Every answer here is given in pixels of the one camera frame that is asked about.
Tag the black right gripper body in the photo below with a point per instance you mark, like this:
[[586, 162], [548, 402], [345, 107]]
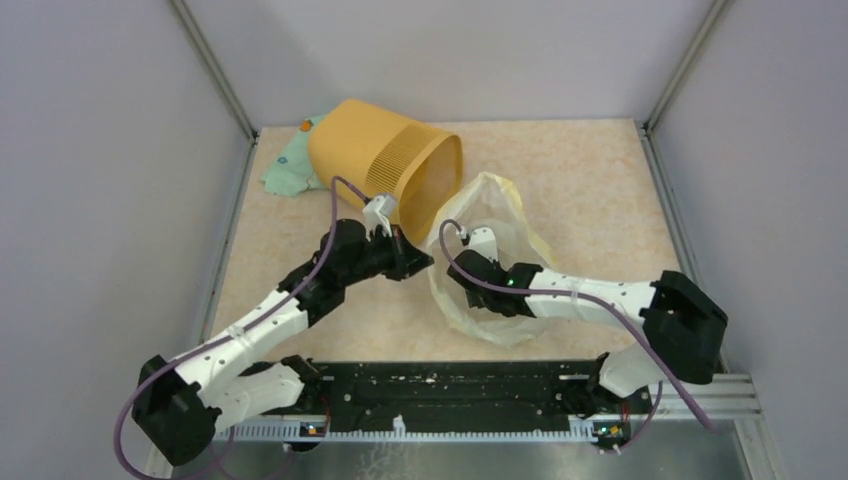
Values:
[[476, 300]]

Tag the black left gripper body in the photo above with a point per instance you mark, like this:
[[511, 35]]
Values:
[[381, 255]]

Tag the translucent yellowish trash bag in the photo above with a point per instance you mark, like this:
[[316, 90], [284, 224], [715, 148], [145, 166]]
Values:
[[494, 202]]

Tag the orange plastic trash bin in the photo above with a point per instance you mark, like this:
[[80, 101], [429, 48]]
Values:
[[380, 151]]

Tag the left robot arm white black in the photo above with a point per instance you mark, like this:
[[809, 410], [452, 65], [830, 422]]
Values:
[[182, 404]]

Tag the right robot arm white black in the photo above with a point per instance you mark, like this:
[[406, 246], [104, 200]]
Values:
[[677, 327]]

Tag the green patterned cloth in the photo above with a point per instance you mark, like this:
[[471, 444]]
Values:
[[292, 172]]

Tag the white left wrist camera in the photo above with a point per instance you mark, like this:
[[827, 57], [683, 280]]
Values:
[[377, 212]]

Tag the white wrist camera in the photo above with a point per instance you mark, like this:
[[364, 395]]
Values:
[[480, 244], [377, 212]]

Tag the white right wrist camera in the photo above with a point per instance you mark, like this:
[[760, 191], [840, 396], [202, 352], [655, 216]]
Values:
[[480, 244]]

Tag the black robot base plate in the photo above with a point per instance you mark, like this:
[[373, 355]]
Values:
[[460, 397]]

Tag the grey slotted cable duct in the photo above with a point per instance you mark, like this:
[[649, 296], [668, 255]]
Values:
[[293, 431]]

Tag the left aluminium frame post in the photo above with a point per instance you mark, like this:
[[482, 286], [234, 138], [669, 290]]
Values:
[[212, 66]]

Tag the aluminium frame post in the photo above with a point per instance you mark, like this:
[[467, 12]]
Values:
[[698, 44], [212, 66]]

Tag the right aluminium frame post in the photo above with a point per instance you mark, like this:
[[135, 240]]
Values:
[[698, 44]]

